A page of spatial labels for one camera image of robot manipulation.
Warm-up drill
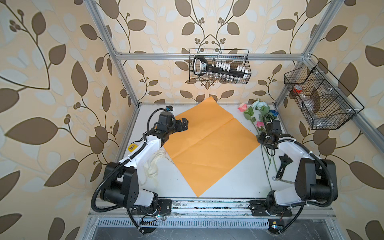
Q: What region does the dark pink fake rose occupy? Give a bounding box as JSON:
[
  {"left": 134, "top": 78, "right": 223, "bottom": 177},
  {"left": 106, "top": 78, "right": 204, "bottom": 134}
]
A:
[{"left": 255, "top": 121, "right": 273, "bottom": 191}]

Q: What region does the dark blue fake rose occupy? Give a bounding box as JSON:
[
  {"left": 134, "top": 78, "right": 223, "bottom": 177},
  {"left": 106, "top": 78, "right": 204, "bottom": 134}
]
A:
[{"left": 269, "top": 110, "right": 279, "bottom": 119}]

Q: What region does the pale blue fake flower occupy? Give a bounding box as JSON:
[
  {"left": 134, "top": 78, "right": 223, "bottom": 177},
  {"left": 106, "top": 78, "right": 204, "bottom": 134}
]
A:
[{"left": 252, "top": 101, "right": 277, "bottom": 171}]

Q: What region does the orange wrapping paper sheet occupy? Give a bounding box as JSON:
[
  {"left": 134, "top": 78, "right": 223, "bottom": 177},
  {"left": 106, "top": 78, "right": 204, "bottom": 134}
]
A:
[{"left": 164, "top": 97, "right": 260, "bottom": 197}]

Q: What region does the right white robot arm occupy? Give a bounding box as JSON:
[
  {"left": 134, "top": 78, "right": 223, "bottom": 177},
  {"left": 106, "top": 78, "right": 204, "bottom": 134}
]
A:
[{"left": 258, "top": 114, "right": 338, "bottom": 207}]

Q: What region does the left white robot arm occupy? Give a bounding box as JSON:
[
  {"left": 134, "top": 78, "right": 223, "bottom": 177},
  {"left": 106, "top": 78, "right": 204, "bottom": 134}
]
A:
[{"left": 91, "top": 106, "right": 189, "bottom": 214}]

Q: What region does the black adjustable wrench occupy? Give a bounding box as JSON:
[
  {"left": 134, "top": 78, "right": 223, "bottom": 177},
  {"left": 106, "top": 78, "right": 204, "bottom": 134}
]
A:
[{"left": 276, "top": 154, "right": 293, "bottom": 180}]

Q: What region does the silver small wrench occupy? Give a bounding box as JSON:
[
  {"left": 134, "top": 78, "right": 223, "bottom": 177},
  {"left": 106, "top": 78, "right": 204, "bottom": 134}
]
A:
[{"left": 272, "top": 177, "right": 295, "bottom": 185}]

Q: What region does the yellow tape measure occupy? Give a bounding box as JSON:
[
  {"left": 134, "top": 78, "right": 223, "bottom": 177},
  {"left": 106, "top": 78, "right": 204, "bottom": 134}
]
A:
[{"left": 127, "top": 143, "right": 138, "bottom": 153}]

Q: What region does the white ribbon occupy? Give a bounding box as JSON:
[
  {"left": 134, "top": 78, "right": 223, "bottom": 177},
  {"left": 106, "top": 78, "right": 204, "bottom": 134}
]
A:
[{"left": 145, "top": 148, "right": 175, "bottom": 179}]

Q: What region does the clear bottle red cap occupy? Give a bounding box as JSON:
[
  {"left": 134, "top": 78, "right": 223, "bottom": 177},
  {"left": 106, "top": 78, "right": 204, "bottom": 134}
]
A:
[{"left": 293, "top": 85, "right": 320, "bottom": 113}]

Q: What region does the black socket wrench set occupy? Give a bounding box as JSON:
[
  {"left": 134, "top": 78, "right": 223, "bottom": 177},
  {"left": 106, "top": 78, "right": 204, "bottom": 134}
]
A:
[{"left": 192, "top": 56, "right": 251, "bottom": 79}]

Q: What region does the right black wire basket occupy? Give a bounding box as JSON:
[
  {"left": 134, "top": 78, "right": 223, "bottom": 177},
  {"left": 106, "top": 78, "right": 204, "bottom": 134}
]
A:
[{"left": 284, "top": 62, "right": 365, "bottom": 130}]

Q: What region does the black wire basket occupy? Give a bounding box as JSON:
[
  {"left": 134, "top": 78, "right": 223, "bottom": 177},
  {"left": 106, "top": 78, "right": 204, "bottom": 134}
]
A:
[
  {"left": 284, "top": 62, "right": 365, "bottom": 130},
  {"left": 189, "top": 48, "right": 252, "bottom": 84}
]

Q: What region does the back black wire basket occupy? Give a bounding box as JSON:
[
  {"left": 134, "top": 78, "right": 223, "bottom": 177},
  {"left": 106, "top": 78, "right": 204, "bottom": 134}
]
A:
[{"left": 189, "top": 48, "right": 252, "bottom": 84}]

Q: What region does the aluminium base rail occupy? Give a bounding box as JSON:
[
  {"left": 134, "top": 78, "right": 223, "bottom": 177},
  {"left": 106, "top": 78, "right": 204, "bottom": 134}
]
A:
[{"left": 88, "top": 198, "right": 337, "bottom": 229}]

